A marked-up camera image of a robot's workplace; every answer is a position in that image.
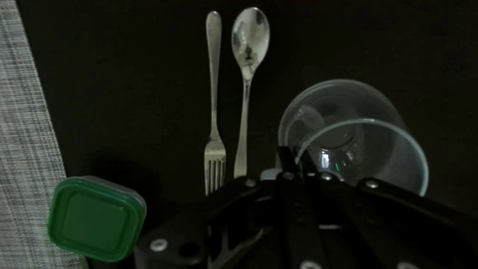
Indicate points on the silver metal spoon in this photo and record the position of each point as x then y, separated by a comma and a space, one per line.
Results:
250, 44

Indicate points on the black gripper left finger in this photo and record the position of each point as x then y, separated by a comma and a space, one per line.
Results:
246, 225

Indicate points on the clear glass cup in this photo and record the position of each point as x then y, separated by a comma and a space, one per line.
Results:
353, 131

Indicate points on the silver metal fork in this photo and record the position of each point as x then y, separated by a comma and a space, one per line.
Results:
214, 152

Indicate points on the green lidded plastic container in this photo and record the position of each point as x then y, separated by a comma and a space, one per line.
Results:
96, 219

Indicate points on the grey woven placemat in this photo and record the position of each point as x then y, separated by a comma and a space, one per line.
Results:
30, 161

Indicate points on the black side table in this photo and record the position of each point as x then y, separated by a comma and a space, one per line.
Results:
129, 95

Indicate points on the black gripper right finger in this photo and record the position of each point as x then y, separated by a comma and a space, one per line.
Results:
374, 225

